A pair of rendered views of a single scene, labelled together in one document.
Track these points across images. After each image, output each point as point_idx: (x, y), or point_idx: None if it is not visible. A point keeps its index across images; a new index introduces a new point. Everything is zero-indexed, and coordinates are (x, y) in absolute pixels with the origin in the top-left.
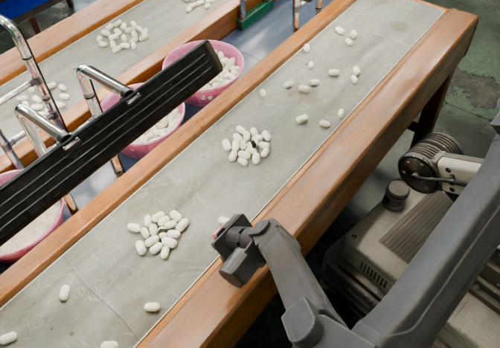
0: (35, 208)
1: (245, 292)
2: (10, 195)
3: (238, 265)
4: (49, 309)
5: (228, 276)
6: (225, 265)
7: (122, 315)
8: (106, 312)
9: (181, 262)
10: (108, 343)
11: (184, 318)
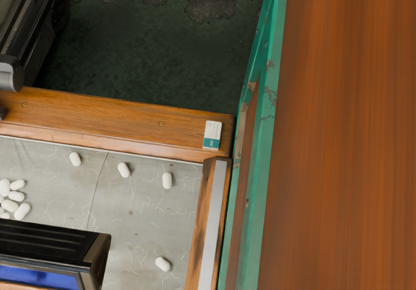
0: (18, 223)
1: (26, 87)
2: (11, 243)
3: (0, 64)
4: (121, 251)
5: (17, 77)
6: (6, 80)
7: (95, 181)
8: (99, 197)
9: (21, 165)
10: (122, 170)
11: (72, 122)
